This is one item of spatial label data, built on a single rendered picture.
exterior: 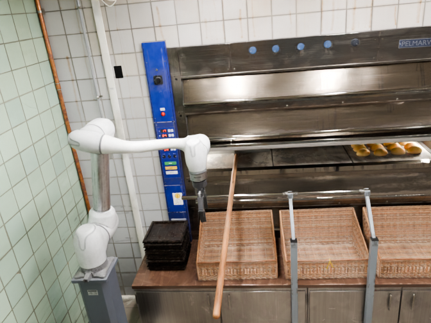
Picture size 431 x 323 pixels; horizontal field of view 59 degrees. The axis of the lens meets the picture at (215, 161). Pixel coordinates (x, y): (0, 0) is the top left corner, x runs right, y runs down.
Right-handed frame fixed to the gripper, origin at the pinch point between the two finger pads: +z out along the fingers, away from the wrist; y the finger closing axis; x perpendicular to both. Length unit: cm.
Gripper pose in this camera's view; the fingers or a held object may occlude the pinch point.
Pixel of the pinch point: (204, 213)
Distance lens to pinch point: 205.6
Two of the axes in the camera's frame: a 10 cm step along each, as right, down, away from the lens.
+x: 9.9, -1.0, -0.8
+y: -0.4, 4.0, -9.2
